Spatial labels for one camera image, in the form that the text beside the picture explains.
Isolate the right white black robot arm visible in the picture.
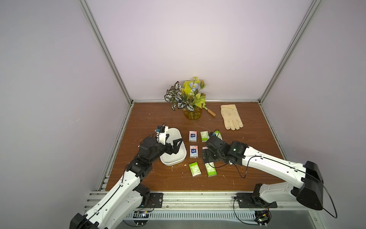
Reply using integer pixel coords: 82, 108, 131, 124
205, 135, 329, 211

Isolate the left small circuit board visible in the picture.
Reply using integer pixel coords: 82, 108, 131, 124
132, 211, 150, 227

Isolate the aluminium front rail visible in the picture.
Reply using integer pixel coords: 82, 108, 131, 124
82, 191, 311, 213

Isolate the small circuit board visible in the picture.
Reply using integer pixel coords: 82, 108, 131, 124
132, 211, 150, 227
254, 210, 272, 227

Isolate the pink Tempo tissue pack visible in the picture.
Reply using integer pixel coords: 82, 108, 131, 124
189, 131, 197, 142

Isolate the green tissue pack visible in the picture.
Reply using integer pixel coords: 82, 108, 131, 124
189, 162, 201, 177
214, 130, 223, 140
200, 131, 209, 143
205, 162, 217, 177

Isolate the right small circuit board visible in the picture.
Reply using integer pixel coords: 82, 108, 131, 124
254, 210, 272, 227

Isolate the black cable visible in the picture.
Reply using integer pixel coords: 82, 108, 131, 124
77, 137, 156, 229
232, 192, 259, 226

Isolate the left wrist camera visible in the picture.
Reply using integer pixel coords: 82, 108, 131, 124
155, 125, 168, 145

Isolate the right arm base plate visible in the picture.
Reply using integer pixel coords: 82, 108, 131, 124
234, 193, 278, 209

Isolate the blue pink Tempo pack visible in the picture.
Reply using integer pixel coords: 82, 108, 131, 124
190, 145, 199, 158

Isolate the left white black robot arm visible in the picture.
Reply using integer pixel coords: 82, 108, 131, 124
69, 137, 183, 229

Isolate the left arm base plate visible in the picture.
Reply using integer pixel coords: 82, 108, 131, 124
139, 192, 164, 209

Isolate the artificial plant in glass vase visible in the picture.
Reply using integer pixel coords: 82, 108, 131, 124
164, 77, 206, 120

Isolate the right black cable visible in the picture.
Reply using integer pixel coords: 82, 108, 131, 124
232, 192, 259, 226

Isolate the left black cable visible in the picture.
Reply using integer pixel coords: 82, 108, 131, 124
77, 137, 156, 229

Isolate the cream work glove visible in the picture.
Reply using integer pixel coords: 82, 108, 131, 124
220, 104, 244, 130

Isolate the white plastic storage box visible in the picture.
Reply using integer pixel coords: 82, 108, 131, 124
158, 126, 187, 166

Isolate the wooden handled tool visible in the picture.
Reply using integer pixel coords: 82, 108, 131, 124
203, 106, 216, 117

